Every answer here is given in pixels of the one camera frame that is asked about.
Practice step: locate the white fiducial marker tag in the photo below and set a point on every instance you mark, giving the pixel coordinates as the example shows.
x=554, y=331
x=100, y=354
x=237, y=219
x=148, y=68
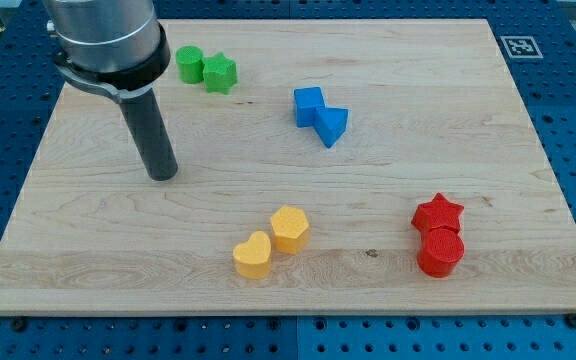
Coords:
x=521, y=47

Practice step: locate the yellow hexagon block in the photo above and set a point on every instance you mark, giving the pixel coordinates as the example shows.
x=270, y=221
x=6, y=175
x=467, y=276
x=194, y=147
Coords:
x=291, y=229

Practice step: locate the green star block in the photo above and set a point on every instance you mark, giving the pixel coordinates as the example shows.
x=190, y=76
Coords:
x=219, y=73

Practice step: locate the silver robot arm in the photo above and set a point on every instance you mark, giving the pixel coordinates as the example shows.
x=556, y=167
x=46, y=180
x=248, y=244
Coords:
x=117, y=49

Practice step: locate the red cylinder block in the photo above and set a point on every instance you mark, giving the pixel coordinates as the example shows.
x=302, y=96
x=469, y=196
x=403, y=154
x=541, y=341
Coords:
x=441, y=250

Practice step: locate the yellow heart block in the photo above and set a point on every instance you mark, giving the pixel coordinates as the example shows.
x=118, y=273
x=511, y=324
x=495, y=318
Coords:
x=252, y=258

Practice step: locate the blue cube block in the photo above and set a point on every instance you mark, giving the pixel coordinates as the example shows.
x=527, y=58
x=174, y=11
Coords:
x=306, y=101

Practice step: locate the wooden board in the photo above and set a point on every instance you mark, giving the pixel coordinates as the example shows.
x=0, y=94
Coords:
x=433, y=108

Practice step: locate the red star block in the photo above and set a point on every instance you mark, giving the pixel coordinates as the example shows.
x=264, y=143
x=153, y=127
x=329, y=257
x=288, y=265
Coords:
x=439, y=213

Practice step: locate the green cylinder block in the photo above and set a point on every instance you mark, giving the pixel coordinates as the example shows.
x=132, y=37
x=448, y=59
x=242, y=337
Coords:
x=189, y=60

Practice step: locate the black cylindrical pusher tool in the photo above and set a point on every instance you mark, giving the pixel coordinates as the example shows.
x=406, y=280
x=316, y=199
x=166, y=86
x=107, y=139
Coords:
x=145, y=123

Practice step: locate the blue triangle block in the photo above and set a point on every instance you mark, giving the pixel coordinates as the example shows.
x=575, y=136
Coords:
x=330, y=124

